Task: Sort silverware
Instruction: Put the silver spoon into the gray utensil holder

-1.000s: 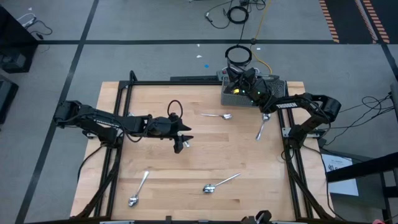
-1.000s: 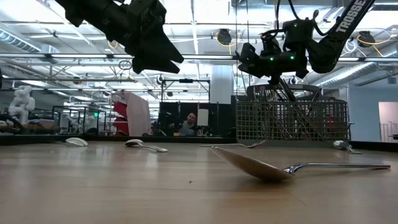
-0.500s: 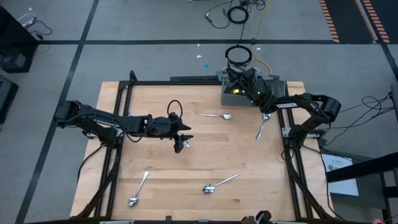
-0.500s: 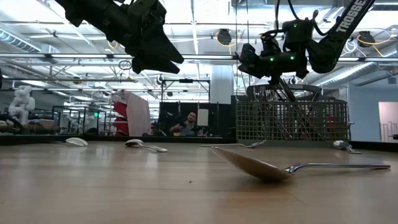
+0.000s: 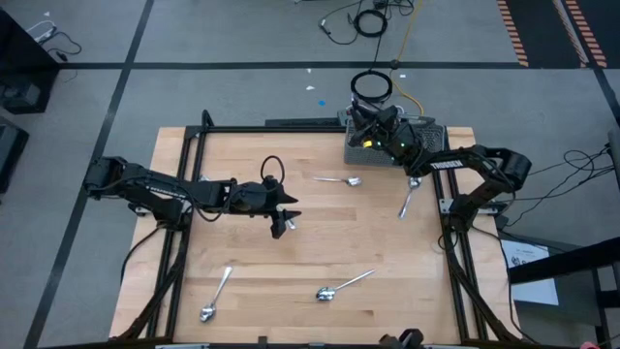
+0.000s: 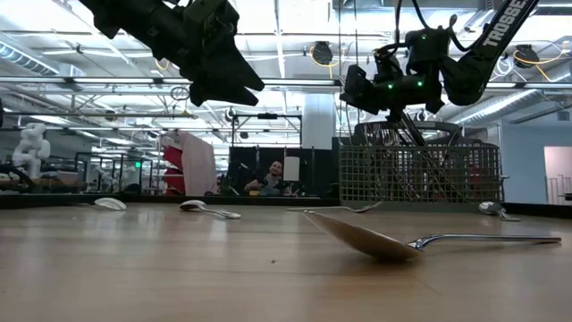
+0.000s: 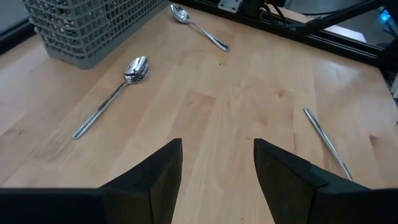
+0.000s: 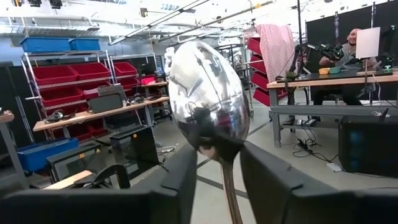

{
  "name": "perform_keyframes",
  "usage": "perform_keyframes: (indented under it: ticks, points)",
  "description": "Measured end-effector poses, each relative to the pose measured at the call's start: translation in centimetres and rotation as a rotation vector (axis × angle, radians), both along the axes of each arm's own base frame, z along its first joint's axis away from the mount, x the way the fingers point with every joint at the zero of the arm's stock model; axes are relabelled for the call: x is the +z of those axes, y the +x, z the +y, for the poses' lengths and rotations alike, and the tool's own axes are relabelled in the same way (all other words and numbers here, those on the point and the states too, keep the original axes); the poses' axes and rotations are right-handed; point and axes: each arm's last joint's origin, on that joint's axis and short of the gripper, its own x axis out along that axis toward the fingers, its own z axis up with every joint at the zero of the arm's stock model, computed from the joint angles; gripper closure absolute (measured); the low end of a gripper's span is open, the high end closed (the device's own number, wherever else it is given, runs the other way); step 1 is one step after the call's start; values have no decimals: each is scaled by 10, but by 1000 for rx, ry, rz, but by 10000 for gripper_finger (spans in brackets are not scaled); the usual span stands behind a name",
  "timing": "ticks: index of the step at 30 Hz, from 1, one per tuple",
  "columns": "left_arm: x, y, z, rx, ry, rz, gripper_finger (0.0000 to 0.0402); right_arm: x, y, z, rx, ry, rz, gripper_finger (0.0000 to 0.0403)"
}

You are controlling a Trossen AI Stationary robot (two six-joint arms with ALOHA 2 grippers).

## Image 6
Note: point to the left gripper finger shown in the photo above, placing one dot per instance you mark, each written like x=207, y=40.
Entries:
x=223, y=96
x=237, y=71

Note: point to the silver fork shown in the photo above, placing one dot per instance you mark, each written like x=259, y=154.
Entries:
x=373, y=133
x=391, y=135

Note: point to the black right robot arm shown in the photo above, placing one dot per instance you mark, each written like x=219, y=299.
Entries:
x=500, y=31

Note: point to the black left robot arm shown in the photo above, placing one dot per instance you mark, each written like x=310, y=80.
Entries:
x=134, y=20

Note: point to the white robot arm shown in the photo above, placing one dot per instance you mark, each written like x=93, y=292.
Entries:
x=32, y=147

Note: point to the white square column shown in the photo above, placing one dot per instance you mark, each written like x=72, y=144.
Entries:
x=318, y=121

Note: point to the red rack with pale cover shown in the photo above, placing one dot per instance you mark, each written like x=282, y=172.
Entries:
x=196, y=165

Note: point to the grey mesh cutlery basket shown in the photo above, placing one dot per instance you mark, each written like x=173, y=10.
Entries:
x=402, y=206

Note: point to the long linear ceiling light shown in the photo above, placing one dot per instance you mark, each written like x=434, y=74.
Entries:
x=111, y=81

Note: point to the black partition panel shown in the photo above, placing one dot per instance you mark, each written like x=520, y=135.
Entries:
x=313, y=170

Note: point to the white paper sign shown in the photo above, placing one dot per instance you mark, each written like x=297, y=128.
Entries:
x=291, y=169

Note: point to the person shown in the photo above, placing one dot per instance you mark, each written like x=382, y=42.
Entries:
x=272, y=183

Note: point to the wooden workbench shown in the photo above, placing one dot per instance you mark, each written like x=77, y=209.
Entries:
x=53, y=183

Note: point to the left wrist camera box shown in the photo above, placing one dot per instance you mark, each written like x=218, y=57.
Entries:
x=210, y=13

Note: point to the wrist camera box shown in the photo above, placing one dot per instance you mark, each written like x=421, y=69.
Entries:
x=210, y=13
x=426, y=51

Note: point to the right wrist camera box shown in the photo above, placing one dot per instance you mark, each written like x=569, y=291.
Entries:
x=426, y=51

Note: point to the black metal gantry frame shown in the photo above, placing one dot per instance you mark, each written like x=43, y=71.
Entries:
x=267, y=116

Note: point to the silver ventilation duct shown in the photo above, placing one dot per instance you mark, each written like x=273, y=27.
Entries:
x=505, y=105
x=27, y=60

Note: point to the black framed glass enclosure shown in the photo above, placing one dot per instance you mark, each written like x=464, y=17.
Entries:
x=103, y=155

